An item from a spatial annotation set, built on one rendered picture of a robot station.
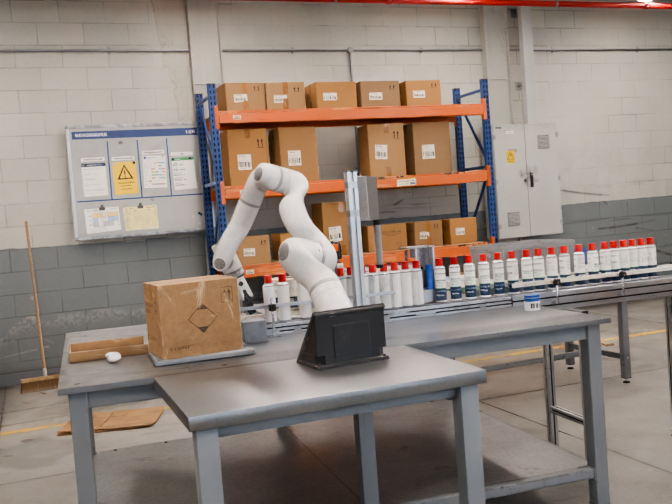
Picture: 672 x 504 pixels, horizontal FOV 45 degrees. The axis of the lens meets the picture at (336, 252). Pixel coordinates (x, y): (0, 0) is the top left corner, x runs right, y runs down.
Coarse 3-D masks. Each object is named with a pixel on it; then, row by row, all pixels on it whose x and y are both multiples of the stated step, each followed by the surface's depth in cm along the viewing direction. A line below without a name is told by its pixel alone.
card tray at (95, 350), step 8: (136, 336) 345; (72, 344) 337; (80, 344) 338; (88, 344) 339; (96, 344) 340; (104, 344) 341; (112, 344) 342; (120, 344) 343; (128, 344) 344; (136, 344) 345; (144, 344) 321; (72, 352) 313; (80, 352) 314; (88, 352) 315; (96, 352) 316; (104, 352) 317; (120, 352) 318; (128, 352) 319; (136, 352) 320; (144, 352) 321; (72, 360) 313; (80, 360) 314; (88, 360) 315
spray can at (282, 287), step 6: (282, 276) 348; (282, 282) 349; (282, 288) 348; (288, 288) 350; (282, 294) 348; (288, 294) 349; (282, 300) 348; (288, 300) 349; (288, 306) 349; (282, 312) 348; (288, 312) 349; (282, 318) 349; (288, 318) 349
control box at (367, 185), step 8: (360, 176) 342; (368, 176) 345; (360, 184) 342; (368, 184) 344; (376, 184) 357; (360, 192) 342; (368, 192) 343; (376, 192) 356; (360, 200) 343; (368, 200) 342; (376, 200) 355; (360, 208) 343; (368, 208) 342; (376, 208) 354; (360, 216) 343; (368, 216) 342; (376, 216) 354
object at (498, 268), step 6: (498, 252) 381; (498, 258) 380; (492, 264) 381; (498, 264) 379; (498, 270) 379; (498, 276) 379; (498, 282) 379; (504, 282) 381; (498, 288) 380; (504, 288) 380; (498, 294) 380; (504, 294) 380
